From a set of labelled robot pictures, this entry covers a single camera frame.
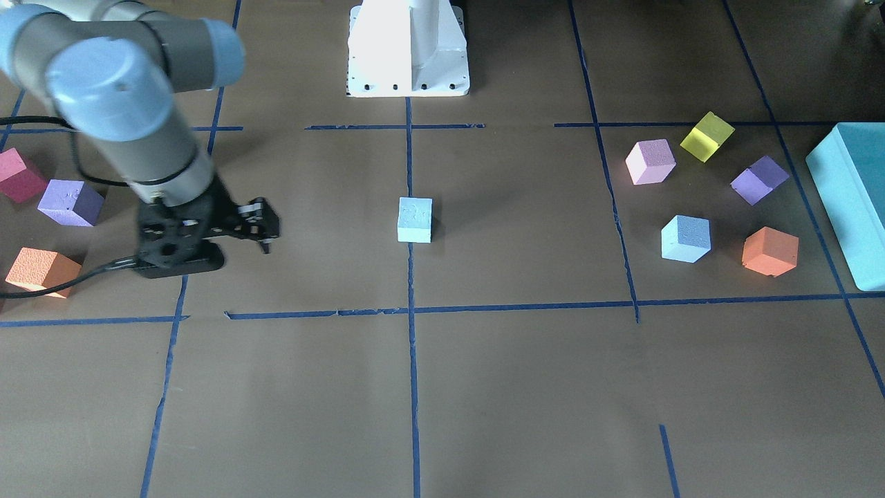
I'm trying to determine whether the yellow foam block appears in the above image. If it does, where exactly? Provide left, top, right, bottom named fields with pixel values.
left=680, top=111, right=734, bottom=162

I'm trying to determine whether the pink foam block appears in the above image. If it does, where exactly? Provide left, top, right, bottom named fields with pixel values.
left=625, top=139, right=677, bottom=185

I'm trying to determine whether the crimson foam block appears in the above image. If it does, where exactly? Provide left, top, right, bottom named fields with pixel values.
left=1, top=148, right=48, bottom=203

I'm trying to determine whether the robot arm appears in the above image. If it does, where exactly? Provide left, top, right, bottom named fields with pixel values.
left=2, top=1, right=245, bottom=278

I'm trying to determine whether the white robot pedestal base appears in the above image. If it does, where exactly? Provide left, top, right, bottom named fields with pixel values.
left=346, top=1, right=471, bottom=98

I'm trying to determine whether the purple foam block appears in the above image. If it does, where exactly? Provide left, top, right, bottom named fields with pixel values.
left=730, top=156, right=790, bottom=205
left=37, top=179, right=105, bottom=227

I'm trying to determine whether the light blue foam block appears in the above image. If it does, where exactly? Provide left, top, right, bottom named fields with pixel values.
left=396, top=196, right=433, bottom=243
left=660, top=215, right=712, bottom=264

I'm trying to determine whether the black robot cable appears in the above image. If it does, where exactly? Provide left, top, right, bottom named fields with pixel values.
left=0, top=116, right=139, bottom=299

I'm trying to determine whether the orange foam block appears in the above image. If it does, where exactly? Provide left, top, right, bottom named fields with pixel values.
left=6, top=247, right=82, bottom=291
left=740, top=227, right=800, bottom=277

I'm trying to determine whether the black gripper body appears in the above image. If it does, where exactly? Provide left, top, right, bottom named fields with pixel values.
left=135, top=176, right=237, bottom=279

